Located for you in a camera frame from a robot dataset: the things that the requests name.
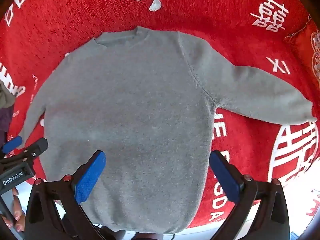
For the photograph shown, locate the person's left hand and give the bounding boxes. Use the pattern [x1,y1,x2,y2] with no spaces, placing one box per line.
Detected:
[0,187,26,232]

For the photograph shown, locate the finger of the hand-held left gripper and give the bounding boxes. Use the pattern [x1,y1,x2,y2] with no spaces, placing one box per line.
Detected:
[2,135,23,153]
[5,137,48,165]

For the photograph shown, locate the red printed blanket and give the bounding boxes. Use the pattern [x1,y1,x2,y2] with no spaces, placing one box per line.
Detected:
[0,0,320,230]

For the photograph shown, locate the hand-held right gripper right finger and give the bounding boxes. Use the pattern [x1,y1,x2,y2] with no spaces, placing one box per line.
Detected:
[209,151,295,240]

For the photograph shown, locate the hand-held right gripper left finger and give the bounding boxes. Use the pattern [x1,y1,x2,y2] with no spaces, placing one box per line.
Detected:
[25,151,110,240]

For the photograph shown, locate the red embroidered cushion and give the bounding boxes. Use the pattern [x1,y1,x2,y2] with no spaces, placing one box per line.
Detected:
[285,17,320,85]

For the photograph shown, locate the grey knit sweater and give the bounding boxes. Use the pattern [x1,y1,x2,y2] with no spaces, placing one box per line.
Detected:
[19,26,318,234]

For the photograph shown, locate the beige cloth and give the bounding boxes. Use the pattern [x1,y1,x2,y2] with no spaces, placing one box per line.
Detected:
[0,80,16,109]

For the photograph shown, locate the dark purple cloth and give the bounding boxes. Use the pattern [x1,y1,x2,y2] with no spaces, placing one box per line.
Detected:
[0,106,14,133]

